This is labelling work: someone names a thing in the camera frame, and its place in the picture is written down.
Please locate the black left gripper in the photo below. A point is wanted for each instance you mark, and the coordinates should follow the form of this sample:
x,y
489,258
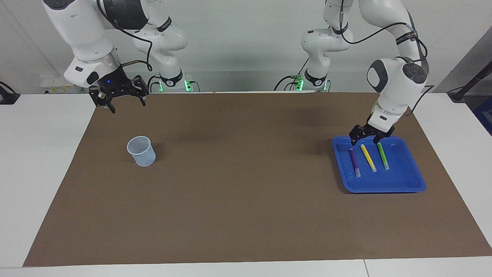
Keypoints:
x,y
378,130

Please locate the green pen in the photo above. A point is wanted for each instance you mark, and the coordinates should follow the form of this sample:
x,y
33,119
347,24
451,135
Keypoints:
x,y
383,156

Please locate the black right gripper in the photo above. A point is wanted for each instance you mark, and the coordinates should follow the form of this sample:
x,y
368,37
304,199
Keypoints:
x,y
115,82

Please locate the black stand pole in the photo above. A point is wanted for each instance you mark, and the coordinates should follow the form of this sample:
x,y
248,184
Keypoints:
x,y
457,95

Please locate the purple pen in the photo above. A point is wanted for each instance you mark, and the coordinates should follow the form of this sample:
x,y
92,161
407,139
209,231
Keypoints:
x,y
354,161

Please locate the blue plastic tray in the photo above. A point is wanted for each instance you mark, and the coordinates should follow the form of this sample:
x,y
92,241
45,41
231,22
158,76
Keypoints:
x,y
399,181

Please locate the white power strip box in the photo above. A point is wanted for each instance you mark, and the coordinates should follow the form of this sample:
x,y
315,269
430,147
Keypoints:
x,y
54,82

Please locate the black table clamp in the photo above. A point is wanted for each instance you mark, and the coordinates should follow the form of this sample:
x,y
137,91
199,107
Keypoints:
x,y
7,98

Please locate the yellow pen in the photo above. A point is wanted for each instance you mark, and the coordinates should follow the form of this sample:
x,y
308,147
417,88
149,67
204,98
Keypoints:
x,y
368,157

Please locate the brown table mat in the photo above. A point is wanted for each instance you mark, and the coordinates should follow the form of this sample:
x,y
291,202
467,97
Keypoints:
x,y
246,192

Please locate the blue crate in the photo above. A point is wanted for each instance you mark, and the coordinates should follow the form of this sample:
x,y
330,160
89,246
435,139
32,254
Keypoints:
x,y
485,113

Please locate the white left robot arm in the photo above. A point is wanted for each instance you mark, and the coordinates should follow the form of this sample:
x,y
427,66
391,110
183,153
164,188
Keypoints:
x,y
396,80

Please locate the pale blue mesh cup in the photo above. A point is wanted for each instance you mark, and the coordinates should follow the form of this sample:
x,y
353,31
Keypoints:
x,y
144,157

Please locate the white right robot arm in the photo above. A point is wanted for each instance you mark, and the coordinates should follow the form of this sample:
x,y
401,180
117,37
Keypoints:
x,y
77,30

